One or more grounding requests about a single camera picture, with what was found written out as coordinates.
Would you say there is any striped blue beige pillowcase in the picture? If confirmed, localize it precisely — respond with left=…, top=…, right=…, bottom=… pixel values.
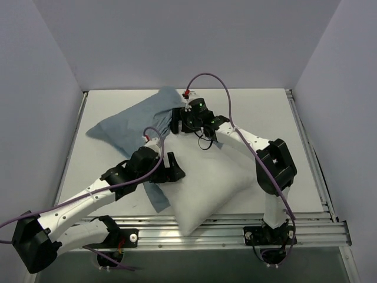
left=85, top=85, right=189, bottom=213

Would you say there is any white pillow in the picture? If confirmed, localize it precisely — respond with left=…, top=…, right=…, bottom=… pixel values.
left=159, top=133, right=256, bottom=236

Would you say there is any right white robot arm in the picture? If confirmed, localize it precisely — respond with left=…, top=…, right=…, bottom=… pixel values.
left=170, top=98, right=297, bottom=243

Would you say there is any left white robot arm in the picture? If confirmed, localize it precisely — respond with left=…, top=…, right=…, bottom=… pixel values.
left=11, top=146, right=186, bottom=274

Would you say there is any black looped wire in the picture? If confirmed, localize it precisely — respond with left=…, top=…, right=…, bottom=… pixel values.
left=197, top=131, right=217, bottom=151

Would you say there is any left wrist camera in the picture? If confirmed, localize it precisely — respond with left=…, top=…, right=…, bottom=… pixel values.
left=143, top=136, right=162, bottom=152

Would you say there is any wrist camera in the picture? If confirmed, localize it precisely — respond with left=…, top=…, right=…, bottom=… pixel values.
left=143, top=136, right=162, bottom=152
left=182, top=90, right=200, bottom=108

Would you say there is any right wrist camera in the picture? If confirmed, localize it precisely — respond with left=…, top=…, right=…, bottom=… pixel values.
left=182, top=90, right=200, bottom=108

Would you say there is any aluminium rail frame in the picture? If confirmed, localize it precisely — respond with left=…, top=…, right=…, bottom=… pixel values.
left=38, top=88, right=350, bottom=254

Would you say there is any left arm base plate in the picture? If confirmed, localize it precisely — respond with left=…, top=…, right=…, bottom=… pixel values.
left=88, top=228, right=139, bottom=249

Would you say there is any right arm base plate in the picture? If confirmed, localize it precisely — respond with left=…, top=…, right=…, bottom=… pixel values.
left=243, top=225, right=297, bottom=246

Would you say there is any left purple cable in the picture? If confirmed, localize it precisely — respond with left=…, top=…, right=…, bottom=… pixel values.
left=0, top=126, right=165, bottom=271

